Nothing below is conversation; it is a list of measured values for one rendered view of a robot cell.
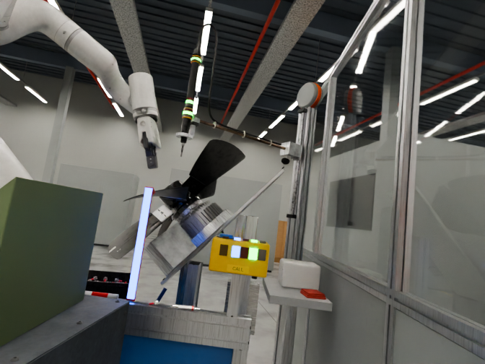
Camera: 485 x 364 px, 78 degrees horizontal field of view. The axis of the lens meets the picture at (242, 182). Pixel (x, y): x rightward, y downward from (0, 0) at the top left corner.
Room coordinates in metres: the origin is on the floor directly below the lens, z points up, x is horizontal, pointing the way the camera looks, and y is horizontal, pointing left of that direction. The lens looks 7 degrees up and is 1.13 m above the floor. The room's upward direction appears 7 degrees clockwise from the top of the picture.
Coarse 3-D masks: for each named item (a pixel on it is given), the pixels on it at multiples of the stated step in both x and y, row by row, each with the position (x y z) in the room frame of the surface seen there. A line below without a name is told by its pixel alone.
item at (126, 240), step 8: (152, 216) 1.31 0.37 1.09; (136, 224) 1.31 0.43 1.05; (152, 224) 1.27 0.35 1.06; (160, 224) 1.26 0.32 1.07; (128, 232) 1.29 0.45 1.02; (136, 232) 1.26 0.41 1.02; (120, 240) 1.27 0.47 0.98; (128, 240) 1.24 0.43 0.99; (128, 248) 1.19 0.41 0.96; (112, 256) 1.19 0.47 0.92; (120, 256) 1.17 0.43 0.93
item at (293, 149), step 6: (282, 144) 1.59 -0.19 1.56; (288, 144) 1.55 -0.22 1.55; (294, 144) 1.56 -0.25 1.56; (300, 144) 1.60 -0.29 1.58; (282, 150) 1.58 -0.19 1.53; (288, 150) 1.54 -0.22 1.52; (294, 150) 1.56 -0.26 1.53; (300, 150) 1.59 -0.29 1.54; (294, 156) 1.57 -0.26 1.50; (300, 156) 1.61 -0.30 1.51
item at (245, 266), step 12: (216, 240) 0.83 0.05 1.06; (228, 240) 0.83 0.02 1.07; (240, 240) 0.84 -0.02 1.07; (216, 252) 0.83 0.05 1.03; (228, 252) 0.83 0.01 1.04; (216, 264) 0.83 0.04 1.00; (228, 264) 0.83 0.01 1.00; (240, 264) 0.83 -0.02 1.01; (252, 264) 0.83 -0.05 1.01; (264, 264) 0.83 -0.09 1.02; (252, 276) 0.88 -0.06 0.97; (264, 276) 0.83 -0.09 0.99
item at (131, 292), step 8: (144, 192) 0.89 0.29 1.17; (144, 200) 0.89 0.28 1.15; (144, 208) 0.89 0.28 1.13; (144, 216) 0.89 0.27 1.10; (144, 224) 0.89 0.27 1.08; (144, 232) 0.89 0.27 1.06; (136, 240) 0.89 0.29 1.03; (136, 248) 0.89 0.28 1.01; (136, 256) 0.89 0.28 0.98; (136, 264) 0.89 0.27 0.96; (136, 272) 0.89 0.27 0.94; (136, 280) 0.89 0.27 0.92; (128, 288) 0.89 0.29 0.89; (128, 296) 0.89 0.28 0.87
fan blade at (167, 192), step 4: (168, 188) 0.99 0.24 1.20; (172, 188) 1.00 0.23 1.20; (176, 188) 1.00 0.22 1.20; (180, 188) 1.01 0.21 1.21; (184, 188) 1.02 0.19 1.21; (156, 192) 1.01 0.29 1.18; (160, 192) 1.03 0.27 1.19; (164, 192) 1.04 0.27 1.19; (168, 192) 1.05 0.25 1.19; (172, 192) 1.06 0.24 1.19; (176, 192) 1.06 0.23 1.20; (180, 192) 1.06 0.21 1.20; (184, 192) 1.07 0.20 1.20; (136, 196) 1.00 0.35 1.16; (140, 196) 1.04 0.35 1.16; (168, 196) 1.21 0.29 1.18; (172, 196) 1.18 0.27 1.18; (176, 196) 1.17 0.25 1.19; (180, 196) 1.16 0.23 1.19; (184, 196) 1.15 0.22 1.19; (124, 200) 1.01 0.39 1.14
